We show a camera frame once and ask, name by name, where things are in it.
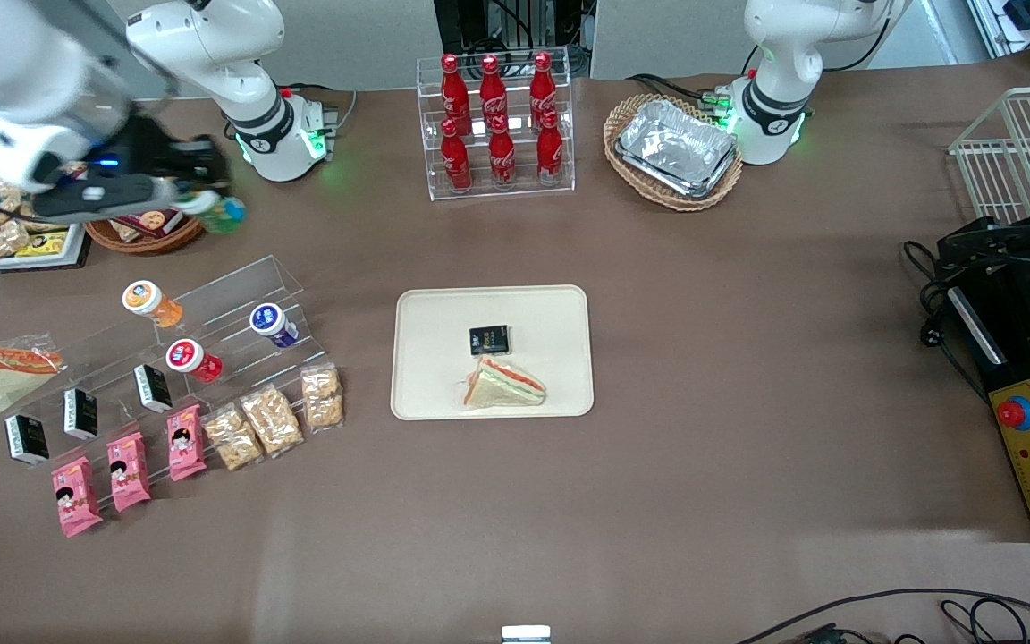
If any clear acrylic bottle rack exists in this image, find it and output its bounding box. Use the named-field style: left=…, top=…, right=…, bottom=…
left=417, top=49, right=576, bottom=202

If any small wrapped triangle sandwich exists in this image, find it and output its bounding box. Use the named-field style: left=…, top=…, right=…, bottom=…
left=463, top=356, right=547, bottom=410

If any clear acrylic stepped display stand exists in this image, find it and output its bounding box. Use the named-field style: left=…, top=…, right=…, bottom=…
left=0, top=255, right=337, bottom=491

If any green gum bottle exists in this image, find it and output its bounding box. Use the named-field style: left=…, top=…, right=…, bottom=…
left=180, top=191, right=248, bottom=236

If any clear-wrapped puffed rice bar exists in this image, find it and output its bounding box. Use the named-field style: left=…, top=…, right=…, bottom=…
left=240, top=385, right=305, bottom=459
left=300, top=362, right=344, bottom=433
left=202, top=404, right=264, bottom=472

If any black cable by control box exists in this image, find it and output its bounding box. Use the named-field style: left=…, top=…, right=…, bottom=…
left=902, top=239, right=992, bottom=403

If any cream plastic tray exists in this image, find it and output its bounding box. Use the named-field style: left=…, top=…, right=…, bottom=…
left=391, top=285, right=595, bottom=421

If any black control box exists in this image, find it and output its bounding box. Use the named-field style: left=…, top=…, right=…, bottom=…
left=944, top=259, right=1030, bottom=543

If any pink cartoon snack packet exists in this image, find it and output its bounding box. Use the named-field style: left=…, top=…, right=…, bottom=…
left=166, top=404, right=208, bottom=482
left=51, top=456, right=104, bottom=538
left=106, top=431, right=151, bottom=513

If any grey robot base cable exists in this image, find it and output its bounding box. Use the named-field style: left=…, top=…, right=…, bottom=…
left=287, top=83, right=358, bottom=137

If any red gum bottle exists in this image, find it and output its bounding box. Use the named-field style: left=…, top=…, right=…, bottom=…
left=165, top=338, right=224, bottom=384

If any small brown wicker basket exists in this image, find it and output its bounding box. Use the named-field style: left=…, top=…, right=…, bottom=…
left=84, top=210, right=206, bottom=257

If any red cola bottle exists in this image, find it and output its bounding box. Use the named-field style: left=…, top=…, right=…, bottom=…
left=441, top=118, right=473, bottom=193
left=441, top=54, right=471, bottom=135
left=536, top=109, right=565, bottom=184
left=530, top=52, right=559, bottom=126
left=488, top=114, right=518, bottom=189
left=480, top=55, right=509, bottom=131

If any large wrapped triangle sandwich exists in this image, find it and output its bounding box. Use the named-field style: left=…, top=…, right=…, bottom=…
left=0, top=335, right=66, bottom=421

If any black box with white liner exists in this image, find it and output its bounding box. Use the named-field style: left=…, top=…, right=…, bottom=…
left=0, top=174, right=91, bottom=273

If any white wire basket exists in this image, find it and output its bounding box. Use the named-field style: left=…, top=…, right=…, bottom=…
left=949, top=85, right=1030, bottom=225

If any black equipment rack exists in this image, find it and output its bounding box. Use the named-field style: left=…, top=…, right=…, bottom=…
left=434, top=0, right=584, bottom=56

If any black and white snack packet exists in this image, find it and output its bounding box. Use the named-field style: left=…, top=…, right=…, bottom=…
left=133, top=364, right=173, bottom=414
left=63, top=387, right=99, bottom=441
left=4, top=414, right=50, bottom=467

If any yellow cartoon snack packet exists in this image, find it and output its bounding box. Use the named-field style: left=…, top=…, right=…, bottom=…
left=14, top=231, right=69, bottom=258

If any orange gum bottle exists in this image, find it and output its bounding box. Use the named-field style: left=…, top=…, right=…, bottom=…
left=122, top=280, right=183, bottom=328

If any purple gum bottle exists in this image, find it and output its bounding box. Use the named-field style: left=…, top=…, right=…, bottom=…
left=249, top=302, right=300, bottom=349

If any large brown wicker basket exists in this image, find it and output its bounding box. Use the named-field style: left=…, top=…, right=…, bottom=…
left=604, top=94, right=744, bottom=212

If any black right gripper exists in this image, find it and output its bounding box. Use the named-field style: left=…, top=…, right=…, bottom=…
left=102, top=112, right=235, bottom=209

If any silver foil container stack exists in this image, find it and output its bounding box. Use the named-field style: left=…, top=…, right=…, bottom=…
left=615, top=98, right=739, bottom=199

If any red cookie box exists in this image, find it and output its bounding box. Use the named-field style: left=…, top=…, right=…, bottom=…
left=113, top=208, right=183, bottom=241

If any black cable along table edge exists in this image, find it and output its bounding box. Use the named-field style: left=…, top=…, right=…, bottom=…
left=737, top=588, right=1030, bottom=644

